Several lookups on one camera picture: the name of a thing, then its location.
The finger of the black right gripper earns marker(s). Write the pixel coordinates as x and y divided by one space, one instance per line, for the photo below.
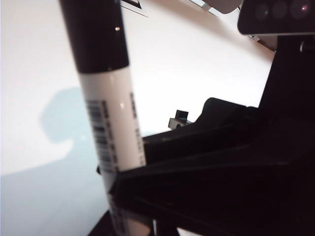
197 142
209 191

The grey metal partition foot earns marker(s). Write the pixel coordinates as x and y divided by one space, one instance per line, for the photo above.
201 5

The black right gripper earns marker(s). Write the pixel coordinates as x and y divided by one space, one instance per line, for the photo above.
290 98

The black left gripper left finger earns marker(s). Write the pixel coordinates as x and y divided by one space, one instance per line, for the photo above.
104 226

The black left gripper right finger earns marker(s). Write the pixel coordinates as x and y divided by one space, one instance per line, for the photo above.
165 228

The white marker with black cap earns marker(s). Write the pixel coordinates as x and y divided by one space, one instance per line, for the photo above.
108 98

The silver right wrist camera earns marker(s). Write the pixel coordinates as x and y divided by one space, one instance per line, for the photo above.
275 17

